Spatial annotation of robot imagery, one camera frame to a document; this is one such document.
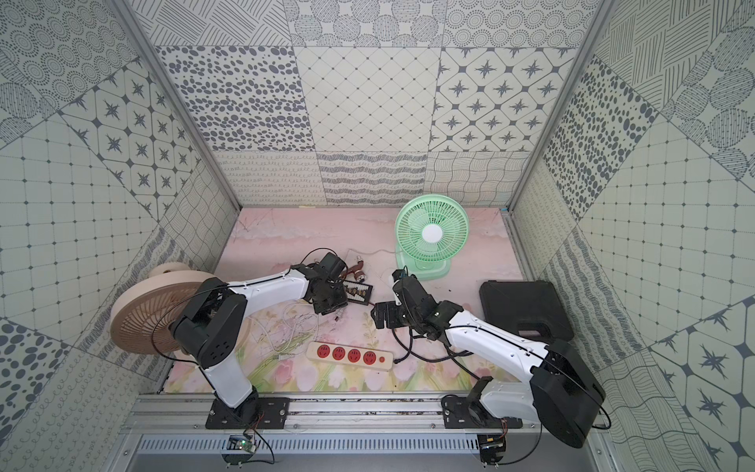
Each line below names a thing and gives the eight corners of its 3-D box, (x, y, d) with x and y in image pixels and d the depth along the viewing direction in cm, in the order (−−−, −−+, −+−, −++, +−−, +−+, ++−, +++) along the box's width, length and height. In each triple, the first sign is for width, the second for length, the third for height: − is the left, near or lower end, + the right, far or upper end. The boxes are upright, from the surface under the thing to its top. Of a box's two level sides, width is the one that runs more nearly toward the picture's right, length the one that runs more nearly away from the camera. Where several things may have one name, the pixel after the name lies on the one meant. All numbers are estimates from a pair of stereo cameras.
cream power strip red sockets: (305, 362, 84) (303, 359, 82) (310, 343, 87) (308, 340, 85) (392, 372, 82) (392, 369, 80) (394, 353, 86) (394, 349, 83)
